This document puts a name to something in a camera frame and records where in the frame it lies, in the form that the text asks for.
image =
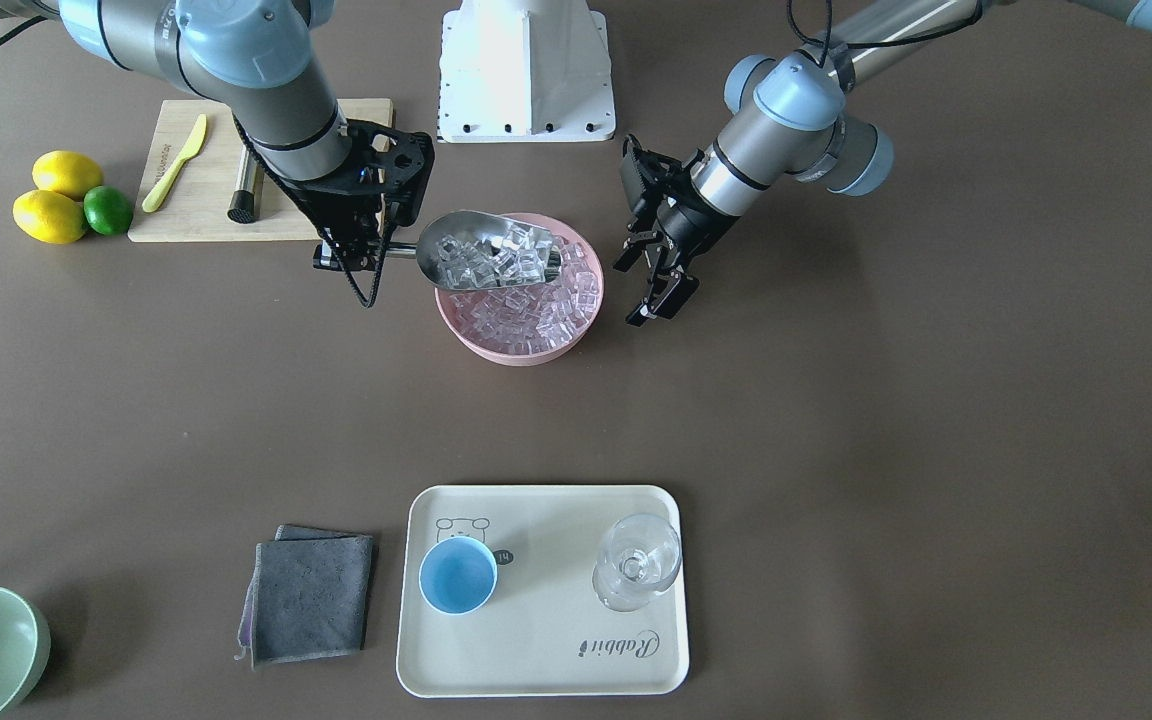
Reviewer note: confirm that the pink bowl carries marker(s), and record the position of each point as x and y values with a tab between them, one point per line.
521	320

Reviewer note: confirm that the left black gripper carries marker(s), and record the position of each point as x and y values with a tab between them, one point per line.
688	219

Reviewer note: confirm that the steel muddler black tip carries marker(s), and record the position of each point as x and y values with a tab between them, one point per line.
245	200

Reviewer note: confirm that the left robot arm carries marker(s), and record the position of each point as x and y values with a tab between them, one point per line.
788	119

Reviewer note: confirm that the yellow lemon lower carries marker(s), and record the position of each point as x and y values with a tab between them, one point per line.
49	217

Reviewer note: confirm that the yellow lemon upper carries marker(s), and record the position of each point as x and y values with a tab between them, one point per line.
70	173

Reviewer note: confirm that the cream serving tray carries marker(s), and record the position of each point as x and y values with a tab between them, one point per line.
543	632

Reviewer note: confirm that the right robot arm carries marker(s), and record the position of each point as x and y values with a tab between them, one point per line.
256	57

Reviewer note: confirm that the green lime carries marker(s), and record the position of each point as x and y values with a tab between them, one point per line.
107	210

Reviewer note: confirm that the bamboo cutting board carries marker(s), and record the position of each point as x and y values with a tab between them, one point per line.
196	209

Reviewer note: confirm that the grey folded cloth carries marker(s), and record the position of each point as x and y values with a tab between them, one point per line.
308	596

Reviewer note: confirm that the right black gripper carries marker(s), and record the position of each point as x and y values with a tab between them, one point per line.
328	206

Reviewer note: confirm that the pile of clear ice cubes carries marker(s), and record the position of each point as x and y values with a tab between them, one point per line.
536	305

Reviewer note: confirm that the ice cubes in scoop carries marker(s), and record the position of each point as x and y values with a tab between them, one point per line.
495	255

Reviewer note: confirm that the yellow lemon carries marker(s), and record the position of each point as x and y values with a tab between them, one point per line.
49	217
70	173

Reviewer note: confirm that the clear wine glass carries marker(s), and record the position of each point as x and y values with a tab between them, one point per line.
638	559

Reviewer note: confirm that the blue plastic cup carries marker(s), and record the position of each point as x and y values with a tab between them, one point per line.
458	575

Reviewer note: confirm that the yellow plastic knife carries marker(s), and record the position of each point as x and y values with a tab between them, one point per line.
189	150

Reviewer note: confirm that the steel ice scoop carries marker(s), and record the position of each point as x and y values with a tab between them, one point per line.
423	250

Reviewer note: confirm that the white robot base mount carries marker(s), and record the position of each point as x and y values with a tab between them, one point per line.
525	72

